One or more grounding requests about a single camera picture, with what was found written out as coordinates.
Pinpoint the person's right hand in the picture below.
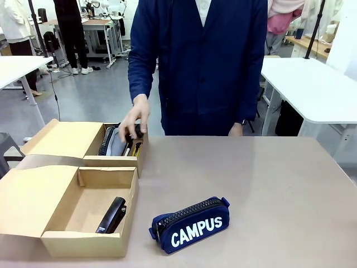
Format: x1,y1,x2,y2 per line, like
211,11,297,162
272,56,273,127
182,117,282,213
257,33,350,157
118,93,151,142

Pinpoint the person's left hand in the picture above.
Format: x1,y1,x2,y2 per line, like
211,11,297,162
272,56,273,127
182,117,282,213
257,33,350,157
228,122,246,137

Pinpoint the grey and black pencil case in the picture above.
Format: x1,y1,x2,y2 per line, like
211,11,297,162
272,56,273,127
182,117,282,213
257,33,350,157
98,126,132,156

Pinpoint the small brown cardboard box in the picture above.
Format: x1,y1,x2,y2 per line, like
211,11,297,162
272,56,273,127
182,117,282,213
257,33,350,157
21,118,149,179

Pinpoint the black stapler with white label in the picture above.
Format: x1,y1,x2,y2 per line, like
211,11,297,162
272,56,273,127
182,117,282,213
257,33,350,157
95,197,127,234

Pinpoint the navy Campus pencil case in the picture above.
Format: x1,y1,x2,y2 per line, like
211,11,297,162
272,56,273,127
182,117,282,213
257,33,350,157
148,197,231,255

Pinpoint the large brown cardboard box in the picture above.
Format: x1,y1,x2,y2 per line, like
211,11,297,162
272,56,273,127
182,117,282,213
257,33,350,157
0,164,139,258

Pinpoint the person's right forearm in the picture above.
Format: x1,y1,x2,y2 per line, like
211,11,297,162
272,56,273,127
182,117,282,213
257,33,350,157
128,46,158,98

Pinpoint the person's left forearm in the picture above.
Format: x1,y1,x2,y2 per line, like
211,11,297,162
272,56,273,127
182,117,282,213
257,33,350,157
236,72,265,124

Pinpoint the person in blue coat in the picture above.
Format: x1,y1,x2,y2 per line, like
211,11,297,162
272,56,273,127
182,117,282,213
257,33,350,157
128,0,269,137

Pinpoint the white table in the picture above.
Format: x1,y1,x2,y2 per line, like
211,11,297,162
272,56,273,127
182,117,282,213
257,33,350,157
0,55,54,129
259,57,357,165

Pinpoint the grey metal workbench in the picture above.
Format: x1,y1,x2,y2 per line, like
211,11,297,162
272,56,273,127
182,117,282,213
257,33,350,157
80,17,125,70

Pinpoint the bystander in black clothes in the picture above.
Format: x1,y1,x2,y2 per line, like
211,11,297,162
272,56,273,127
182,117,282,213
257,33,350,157
52,0,94,75

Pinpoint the wooden desk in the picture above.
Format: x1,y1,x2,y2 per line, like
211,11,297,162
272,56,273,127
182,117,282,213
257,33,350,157
286,35,330,61

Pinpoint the black office chair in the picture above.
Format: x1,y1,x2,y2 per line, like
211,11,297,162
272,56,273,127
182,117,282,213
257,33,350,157
43,31,61,53

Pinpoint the pink cloth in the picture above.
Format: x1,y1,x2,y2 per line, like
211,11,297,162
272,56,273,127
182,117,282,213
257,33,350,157
267,0,303,35

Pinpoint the black tripod pole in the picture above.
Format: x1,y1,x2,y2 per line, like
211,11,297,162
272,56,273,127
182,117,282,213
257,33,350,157
304,0,326,60
27,0,50,59

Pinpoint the grey metal stool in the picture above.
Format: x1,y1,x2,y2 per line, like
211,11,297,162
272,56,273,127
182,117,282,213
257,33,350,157
0,132,25,179

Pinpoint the bystander in white coat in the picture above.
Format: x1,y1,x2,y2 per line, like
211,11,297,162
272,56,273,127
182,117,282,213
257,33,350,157
0,0,42,97

